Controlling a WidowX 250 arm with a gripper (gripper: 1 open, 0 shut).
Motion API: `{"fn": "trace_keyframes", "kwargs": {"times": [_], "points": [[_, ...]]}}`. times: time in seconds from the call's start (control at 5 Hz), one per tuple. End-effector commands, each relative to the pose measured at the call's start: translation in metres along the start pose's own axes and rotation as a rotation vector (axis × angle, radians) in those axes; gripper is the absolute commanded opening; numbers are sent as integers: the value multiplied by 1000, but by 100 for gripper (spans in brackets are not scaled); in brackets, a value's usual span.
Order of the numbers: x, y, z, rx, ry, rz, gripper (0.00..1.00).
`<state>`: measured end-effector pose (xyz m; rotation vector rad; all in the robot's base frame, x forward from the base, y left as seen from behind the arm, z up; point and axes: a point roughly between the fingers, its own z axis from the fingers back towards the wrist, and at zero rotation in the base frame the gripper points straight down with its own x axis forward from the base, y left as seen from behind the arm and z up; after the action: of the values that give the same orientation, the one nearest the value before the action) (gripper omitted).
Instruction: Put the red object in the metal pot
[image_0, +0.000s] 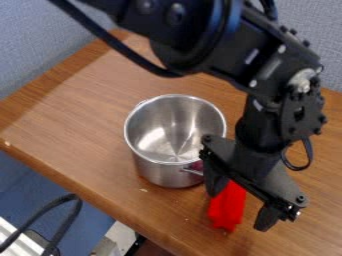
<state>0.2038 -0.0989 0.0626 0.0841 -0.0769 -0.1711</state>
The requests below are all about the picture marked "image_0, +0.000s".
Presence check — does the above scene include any white box under table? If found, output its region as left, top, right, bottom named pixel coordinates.
left=0, top=217, right=51, bottom=256

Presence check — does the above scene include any red block object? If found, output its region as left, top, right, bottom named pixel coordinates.
left=208, top=181, right=246, bottom=232

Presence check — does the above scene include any stainless steel pot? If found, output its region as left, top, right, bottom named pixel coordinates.
left=125, top=94, right=228, bottom=188

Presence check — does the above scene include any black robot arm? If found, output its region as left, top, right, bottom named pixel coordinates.
left=50, top=0, right=328, bottom=232

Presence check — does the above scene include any black cable loop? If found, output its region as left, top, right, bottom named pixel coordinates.
left=0, top=193, right=85, bottom=256

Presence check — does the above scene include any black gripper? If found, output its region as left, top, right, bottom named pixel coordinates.
left=200, top=135, right=309, bottom=232

